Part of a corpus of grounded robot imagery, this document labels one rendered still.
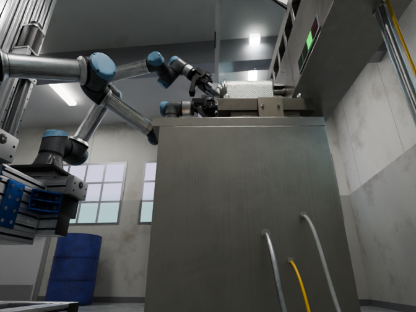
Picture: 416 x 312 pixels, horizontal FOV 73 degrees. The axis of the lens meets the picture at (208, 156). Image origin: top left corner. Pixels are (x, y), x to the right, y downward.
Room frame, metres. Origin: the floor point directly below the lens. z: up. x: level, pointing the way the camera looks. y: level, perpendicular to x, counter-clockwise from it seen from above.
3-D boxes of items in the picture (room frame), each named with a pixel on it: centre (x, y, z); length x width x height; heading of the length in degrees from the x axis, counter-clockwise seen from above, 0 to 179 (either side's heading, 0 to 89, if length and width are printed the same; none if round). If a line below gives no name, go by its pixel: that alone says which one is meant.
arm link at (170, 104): (1.19, 0.18, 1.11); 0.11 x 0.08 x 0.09; 89
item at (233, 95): (1.18, -0.21, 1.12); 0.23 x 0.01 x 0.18; 89
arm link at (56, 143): (1.33, 0.81, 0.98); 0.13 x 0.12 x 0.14; 163
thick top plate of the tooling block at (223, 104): (1.06, -0.24, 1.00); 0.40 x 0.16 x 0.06; 89
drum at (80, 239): (4.41, 1.94, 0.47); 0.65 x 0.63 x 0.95; 174
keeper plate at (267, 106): (0.97, -0.25, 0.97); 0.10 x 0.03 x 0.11; 89
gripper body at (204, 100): (1.19, 0.02, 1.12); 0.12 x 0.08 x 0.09; 89
